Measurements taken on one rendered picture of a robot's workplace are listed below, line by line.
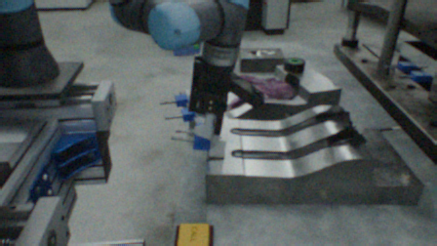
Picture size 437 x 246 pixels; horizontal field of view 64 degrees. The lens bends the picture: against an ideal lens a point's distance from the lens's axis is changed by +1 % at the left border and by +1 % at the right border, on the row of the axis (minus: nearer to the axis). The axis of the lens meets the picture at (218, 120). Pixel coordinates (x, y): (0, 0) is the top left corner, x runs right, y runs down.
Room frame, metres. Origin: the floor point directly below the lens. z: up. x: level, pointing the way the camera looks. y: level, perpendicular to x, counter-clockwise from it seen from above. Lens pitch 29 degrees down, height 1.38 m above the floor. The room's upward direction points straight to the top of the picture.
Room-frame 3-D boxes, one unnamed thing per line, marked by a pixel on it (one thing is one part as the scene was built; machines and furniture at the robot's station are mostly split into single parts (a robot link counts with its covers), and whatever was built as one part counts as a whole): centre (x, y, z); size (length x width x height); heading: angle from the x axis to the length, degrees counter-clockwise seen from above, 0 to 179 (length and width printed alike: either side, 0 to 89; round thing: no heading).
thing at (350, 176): (0.75, -0.22, 0.87); 0.50 x 0.26 x 0.14; 90
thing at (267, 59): (1.56, -0.20, 0.84); 0.20 x 0.15 x 0.07; 90
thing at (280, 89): (1.10, -0.13, 0.90); 0.26 x 0.18 x 0.08; 107
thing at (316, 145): (0.76, -0.20, 0.92); 0.35 x 0.16 x 0.09; 90
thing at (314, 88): (1.11, -0.14, 0.86); 0.50 x 0.26 x 0.11; 107
